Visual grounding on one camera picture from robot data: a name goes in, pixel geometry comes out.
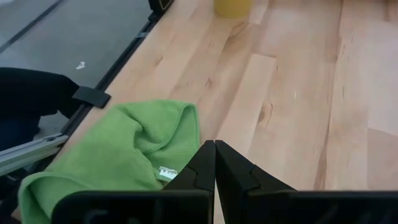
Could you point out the white floor scrap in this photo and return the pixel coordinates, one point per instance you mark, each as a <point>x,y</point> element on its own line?
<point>80,65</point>

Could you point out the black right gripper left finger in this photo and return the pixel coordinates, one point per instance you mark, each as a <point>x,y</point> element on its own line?
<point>199,174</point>

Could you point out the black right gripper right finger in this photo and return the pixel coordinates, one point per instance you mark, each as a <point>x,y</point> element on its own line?
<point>236,180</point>

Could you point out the silver aluminium bar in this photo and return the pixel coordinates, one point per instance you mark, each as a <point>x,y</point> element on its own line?
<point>28,152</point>

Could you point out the green microfibre cloth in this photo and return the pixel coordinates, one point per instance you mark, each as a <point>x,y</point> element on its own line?
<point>109,146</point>

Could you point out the black metal table frame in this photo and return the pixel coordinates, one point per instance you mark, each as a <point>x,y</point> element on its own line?
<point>93,97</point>

